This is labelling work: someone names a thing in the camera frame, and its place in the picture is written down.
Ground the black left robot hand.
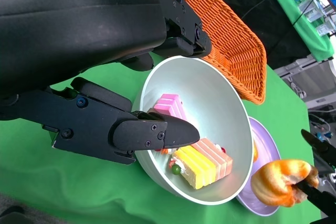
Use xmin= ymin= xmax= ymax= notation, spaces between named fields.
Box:
xmin=0 ymin=0 xmax=212 ymax=166

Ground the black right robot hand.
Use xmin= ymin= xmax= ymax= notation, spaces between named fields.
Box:
xmin=295 ymin=129 xmax=336 ymax=219

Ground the orange white striped ring bread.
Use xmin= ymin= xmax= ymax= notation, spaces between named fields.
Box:
xmin=250 ymin=158 xmax=320 ymax=208

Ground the yellow pink layered cake slice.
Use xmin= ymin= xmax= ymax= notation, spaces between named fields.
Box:
xmin=167 ymin=137 xmax=234 ymax=190

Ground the pale grey ceramic bowl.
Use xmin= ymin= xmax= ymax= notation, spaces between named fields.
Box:
xmin=132 ymin=55 xmax=254 ymax=206

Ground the lilac plate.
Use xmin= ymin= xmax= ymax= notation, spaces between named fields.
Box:
xmin=235 ymin=115 xmax=282 ymax=217

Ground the orange wicker basket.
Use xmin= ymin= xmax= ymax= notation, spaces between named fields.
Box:
xmin=157 ymin=0 xmax=268 ymax=105

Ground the grey equipment box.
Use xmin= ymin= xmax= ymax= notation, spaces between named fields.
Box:
xmin=272 ymin=53 xmax=336 ymax=109

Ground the green cloth background table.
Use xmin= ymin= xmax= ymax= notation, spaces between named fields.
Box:
xmin=262 ymin=0 xmax=334 ymax=62

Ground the green tablecloth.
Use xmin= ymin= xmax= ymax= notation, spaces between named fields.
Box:
xmin=0 ymin=50 xmax=316 ymax=224

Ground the black backdrop curtain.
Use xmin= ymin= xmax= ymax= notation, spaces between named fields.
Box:
xmin=196 ymin=0 xmax=313 ymax=67

